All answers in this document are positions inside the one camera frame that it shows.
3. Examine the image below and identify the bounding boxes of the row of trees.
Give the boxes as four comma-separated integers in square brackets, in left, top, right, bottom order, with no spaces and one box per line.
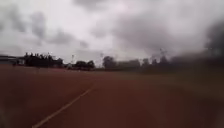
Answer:
[73,54,224,75]

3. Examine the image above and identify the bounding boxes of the red-brown sports ground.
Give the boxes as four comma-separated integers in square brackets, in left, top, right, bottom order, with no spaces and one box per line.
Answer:
[0,64,224,128]

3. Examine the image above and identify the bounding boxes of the white painted line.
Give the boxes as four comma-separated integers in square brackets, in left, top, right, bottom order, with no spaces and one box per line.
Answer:
[31,85,96,128]

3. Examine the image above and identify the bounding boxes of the dark trees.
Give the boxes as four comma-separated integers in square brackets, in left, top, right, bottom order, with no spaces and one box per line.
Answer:
[23,52,64,69]

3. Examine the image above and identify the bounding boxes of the low building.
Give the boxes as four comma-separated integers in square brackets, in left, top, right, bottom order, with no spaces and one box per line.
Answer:
[0,55,26,67]

